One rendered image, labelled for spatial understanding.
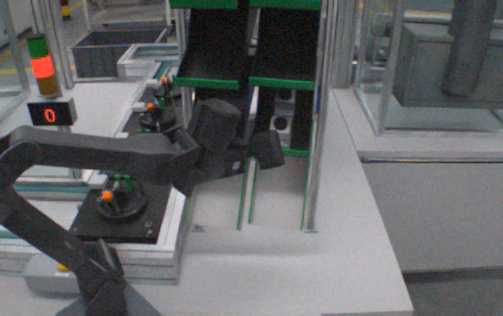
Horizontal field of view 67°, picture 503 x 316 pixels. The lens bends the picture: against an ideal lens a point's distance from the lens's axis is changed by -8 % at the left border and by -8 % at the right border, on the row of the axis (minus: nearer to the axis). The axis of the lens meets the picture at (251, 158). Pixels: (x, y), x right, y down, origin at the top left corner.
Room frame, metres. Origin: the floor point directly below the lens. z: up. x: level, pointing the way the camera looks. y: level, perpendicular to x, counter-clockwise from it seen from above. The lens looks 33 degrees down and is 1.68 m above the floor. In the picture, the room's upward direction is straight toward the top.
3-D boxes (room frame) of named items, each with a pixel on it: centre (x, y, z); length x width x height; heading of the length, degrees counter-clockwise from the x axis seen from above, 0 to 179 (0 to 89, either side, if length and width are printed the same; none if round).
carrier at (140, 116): (1.35, 0.35, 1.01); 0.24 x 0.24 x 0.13; 0
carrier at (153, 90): (1.59, 0.35, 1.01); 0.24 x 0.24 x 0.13; 0
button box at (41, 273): (0.63, 0.44, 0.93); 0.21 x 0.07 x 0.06; 90
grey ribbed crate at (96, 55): (2.90, 0.96, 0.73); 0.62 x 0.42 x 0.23; 90
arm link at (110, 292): (0.43, 0.26, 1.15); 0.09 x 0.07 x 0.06; 28
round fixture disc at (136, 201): (0.85, 0.35, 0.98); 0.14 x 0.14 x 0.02
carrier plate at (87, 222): (0.85, 0.35, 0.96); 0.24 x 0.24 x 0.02; 0
